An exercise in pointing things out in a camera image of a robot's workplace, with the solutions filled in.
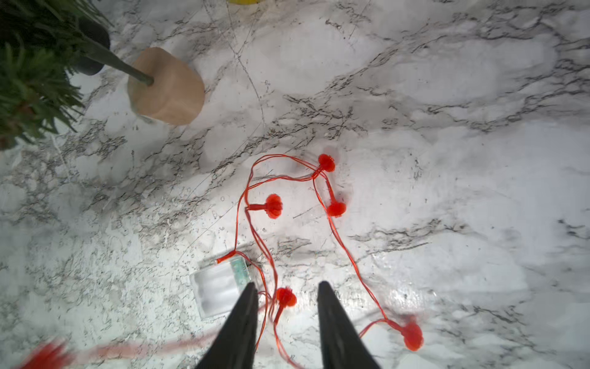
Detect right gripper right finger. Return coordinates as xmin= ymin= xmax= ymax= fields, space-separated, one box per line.
xmin=317 ymin=281 xmax=380 ymax=368

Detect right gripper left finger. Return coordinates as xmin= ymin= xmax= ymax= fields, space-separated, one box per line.
xmin=195 ymin=282 xmax=258 ymax=369

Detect red string lights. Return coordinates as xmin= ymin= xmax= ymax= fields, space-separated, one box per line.
xmin=18 ymin=153 xmax=425 ymax=369

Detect small green christmas tree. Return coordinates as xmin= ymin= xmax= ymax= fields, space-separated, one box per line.
xmin=1 ymin=1 xmax=205 ymax=150

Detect clear battery box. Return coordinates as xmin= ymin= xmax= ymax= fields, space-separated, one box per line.
xmin=189 ymin=256 xmax=252 ymax=319

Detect yellow bamboo steamer basket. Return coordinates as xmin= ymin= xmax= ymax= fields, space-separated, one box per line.
xmin=228 ymin=0 xmax=262 ymax=6

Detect black mug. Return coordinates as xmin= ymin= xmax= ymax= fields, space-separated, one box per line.
xmin=73 ymin=18 xmax=112 ymax=77

